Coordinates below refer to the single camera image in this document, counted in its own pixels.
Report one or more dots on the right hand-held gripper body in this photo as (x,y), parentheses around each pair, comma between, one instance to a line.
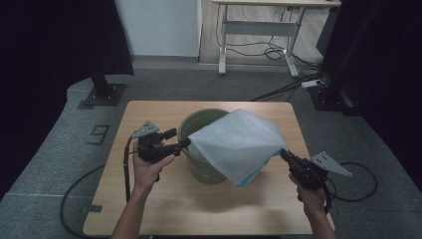
(307,174)

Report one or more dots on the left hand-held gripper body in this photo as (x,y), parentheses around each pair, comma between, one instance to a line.
(151,149)

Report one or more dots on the green plastic trash bin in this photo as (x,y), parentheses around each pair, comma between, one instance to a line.
(202,169)

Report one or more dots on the person's left hand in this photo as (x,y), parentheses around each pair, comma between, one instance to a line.
(146,174)

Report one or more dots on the person's right hand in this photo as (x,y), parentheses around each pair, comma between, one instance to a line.
(313,200)

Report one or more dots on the black slanted stand with base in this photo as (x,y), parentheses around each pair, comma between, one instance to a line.
(331,96)

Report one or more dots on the black stand with square base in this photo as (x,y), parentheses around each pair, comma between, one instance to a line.
(104,93)

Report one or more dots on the white power strip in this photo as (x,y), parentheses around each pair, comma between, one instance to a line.
(312,84)

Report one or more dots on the grey tape strip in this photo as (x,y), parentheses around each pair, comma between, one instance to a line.
(91,208)

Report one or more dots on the white panel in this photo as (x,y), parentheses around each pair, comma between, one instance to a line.
(159,26)

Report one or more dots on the black curtain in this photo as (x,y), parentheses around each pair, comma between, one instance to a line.
(391,83)
(49,66)

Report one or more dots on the white-legged wooden desk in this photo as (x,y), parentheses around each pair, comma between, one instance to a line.
(258,28)

